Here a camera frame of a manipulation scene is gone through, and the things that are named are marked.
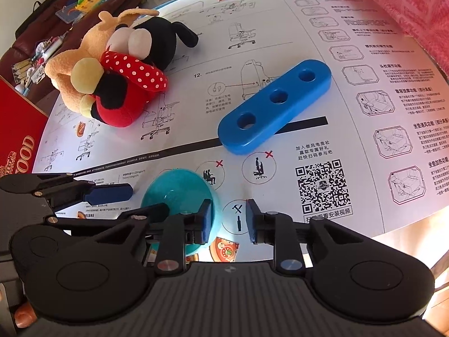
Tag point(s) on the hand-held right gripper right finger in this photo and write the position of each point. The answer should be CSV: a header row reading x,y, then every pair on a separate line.
x,y
249,221

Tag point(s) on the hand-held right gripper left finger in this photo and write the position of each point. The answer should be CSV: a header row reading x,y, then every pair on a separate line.
x,y
207,219

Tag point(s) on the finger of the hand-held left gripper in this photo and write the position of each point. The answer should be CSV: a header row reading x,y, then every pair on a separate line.
x,y
108,195
147,211

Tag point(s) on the teal plastic bowl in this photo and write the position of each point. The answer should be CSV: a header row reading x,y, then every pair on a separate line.
x,y
175,189

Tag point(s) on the red cardboard box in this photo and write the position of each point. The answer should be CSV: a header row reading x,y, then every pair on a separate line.
x,y
17,130

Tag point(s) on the black red mouse plush toy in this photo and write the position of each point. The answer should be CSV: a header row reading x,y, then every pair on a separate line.
x,y
119,108

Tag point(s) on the blue block with three holes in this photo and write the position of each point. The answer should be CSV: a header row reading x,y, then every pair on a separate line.
x,y
228,137

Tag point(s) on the tan bear plush toy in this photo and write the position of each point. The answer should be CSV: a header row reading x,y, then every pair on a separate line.
x,y
66,77

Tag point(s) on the pile of small craft parts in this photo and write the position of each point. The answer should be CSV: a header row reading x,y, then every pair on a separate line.
x,y
38,58

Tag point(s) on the white printed instruction sheet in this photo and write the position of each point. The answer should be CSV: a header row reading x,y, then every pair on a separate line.
x,y
350,112

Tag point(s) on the brown leather sofa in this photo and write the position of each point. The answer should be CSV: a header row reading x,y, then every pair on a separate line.
x,y
38,28

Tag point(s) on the black bag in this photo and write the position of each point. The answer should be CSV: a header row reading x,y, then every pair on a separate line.
x,y
35,15

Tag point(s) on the clear plastic case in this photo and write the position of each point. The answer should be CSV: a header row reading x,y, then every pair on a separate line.
x,y
70,14

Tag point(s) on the pink checked cloth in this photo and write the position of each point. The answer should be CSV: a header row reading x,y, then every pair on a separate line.
x,y
403,3

